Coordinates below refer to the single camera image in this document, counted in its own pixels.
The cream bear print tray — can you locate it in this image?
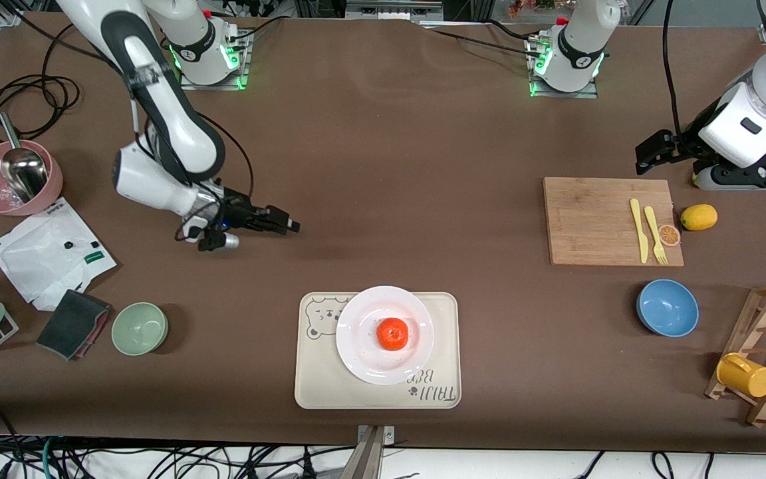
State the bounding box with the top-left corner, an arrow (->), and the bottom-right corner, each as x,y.
294,291 -> 462,410

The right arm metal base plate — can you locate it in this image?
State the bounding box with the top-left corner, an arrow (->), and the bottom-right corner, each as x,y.
178,30 -> 251,91

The yellow mug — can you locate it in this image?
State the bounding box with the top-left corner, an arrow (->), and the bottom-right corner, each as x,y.
716,353 -> 766,399

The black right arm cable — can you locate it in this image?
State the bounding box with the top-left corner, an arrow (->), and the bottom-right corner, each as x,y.
0,0 -> 124,154

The teal cable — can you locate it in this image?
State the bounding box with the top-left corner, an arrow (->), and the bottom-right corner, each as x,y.
41,436 -> 59,479

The white round plate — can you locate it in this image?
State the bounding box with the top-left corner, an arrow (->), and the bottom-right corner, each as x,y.
335,285 -> 435,386

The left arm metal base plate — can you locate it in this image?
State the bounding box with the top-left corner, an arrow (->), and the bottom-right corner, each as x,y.
526,33 -> 600,99

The orange fruit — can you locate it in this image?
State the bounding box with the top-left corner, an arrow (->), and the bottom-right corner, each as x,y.
376,317 -> 410,351

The metal scoop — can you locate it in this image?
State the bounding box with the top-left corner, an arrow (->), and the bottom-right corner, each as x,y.
0,112 -> 50,204

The yellow lemon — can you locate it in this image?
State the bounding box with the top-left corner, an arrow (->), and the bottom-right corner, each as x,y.
680,204 -> 719,232

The grey metal bar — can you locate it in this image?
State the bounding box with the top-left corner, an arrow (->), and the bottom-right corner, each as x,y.
340,426 -> 385,479

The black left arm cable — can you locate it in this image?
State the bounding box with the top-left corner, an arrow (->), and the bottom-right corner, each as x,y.
661,0 -> 690,138

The black left base cable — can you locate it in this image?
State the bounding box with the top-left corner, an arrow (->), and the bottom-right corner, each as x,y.
423,25 -> 538,58

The light green bowl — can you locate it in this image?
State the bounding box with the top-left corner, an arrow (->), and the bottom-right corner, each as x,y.
111,302 -> 170,357

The colourful toy pile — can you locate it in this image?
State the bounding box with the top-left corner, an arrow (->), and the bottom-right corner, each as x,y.
506,0 -> 558,18

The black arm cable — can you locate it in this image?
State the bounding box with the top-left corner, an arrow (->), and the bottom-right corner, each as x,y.
661,0 -> 690,138
0,0 -> 124,154

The silver aluminium frame beam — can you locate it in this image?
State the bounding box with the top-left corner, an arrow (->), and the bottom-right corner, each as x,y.
344,0 -> 445,21

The wooden cutting board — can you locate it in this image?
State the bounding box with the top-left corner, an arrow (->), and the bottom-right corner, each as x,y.
543,176 -> 685,267

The black right base cable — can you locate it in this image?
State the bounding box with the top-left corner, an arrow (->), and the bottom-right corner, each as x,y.
227,15 -> 291,51

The black base cable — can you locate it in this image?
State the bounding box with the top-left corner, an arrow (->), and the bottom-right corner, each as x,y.
423,25 -> 538,58
227,15 -> 291,51

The dark grey folded cloth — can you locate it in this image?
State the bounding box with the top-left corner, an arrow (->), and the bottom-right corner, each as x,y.
36,289 -> 112,361

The yellow plastic fork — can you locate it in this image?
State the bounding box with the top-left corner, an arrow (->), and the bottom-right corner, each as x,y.
643,206 -> 669,266

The yellow plastic knife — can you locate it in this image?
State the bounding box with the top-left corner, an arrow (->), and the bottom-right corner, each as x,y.
629,198 -> 650,264

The white plastic bag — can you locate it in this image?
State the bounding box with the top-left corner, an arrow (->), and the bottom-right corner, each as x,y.
0,198 -> 118,312

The black cable bundle under table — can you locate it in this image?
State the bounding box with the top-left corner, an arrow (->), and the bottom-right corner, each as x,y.
0,399 -> 357,479

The blue bowl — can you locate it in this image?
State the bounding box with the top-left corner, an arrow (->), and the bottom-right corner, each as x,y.
636,279 -> 700,339

